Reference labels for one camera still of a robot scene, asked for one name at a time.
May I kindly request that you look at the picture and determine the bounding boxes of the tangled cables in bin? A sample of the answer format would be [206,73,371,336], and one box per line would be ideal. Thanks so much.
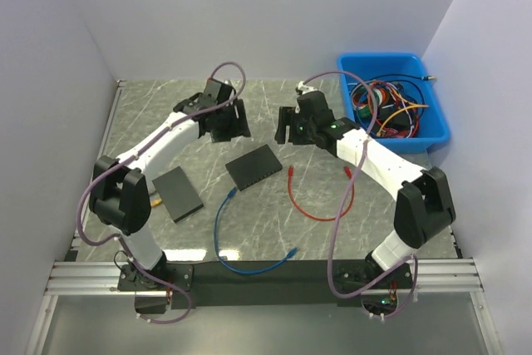
[349,74,438,140]

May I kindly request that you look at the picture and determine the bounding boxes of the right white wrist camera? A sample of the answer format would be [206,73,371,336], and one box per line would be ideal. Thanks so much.
[295,81,315,96]

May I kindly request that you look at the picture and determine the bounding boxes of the red ethernet cable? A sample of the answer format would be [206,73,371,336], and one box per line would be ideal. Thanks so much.
[287,165,356,222]

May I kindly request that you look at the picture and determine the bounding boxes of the black mounting base bar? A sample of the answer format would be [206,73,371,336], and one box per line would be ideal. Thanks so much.
[117,259,413,308]

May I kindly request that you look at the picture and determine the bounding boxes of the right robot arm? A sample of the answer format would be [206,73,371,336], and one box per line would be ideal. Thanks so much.
[274,90,456,288]

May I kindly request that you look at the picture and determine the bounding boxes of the black network switch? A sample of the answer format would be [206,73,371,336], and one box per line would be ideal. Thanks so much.
[153,166,204,224]
[225,145,283,191]

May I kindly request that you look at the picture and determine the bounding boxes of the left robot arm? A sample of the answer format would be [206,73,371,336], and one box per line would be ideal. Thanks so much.
[89,78,251,290]

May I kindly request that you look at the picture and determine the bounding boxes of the blue ethernet cable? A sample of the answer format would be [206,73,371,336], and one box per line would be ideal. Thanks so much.
[213,188,300,275]

